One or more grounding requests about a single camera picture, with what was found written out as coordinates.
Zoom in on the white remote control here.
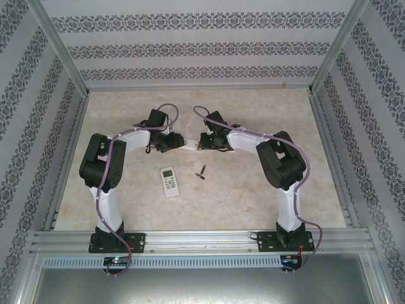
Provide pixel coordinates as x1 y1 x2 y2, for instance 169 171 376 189
160 166 182 200
183 138 202 151

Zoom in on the controller board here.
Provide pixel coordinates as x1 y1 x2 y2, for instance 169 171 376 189
103 256 131 267
281 254 304 265

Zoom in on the grey metal sheet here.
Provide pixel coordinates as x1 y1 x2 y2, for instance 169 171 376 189
31 267 389 304

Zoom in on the aluminium back rail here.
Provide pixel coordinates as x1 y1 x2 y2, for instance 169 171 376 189
87 80 314 93

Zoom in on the aluminium side rail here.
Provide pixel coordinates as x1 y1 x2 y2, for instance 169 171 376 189
43 94 92 231
309 93 359 228

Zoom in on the purple cable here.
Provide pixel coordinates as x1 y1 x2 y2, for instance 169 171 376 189
192 106 324 276
94 103 180 279

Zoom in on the aluminium front rail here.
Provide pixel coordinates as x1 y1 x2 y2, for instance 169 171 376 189
30 230 376 254

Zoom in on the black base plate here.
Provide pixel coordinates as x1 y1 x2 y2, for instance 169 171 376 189
89 232 147 254
256 231 315 253

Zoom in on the grey slotted cable duct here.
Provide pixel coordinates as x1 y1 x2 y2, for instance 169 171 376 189
42 255 283 268

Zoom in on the aluminium frame post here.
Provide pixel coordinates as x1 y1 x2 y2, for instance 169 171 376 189
27 0 91 98
309 0 371 96

